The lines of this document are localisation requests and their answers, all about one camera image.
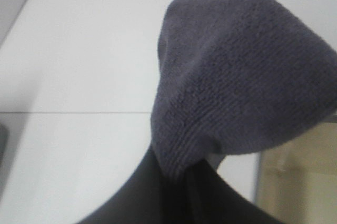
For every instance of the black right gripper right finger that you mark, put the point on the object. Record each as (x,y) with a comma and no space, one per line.
(214,201)

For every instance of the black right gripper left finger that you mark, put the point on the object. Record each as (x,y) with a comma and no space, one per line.
(147,197)

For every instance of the dark grey towel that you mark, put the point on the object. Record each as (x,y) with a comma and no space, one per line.
(236,77)

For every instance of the beige basket with grey rim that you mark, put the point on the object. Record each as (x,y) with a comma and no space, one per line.
(297,180)

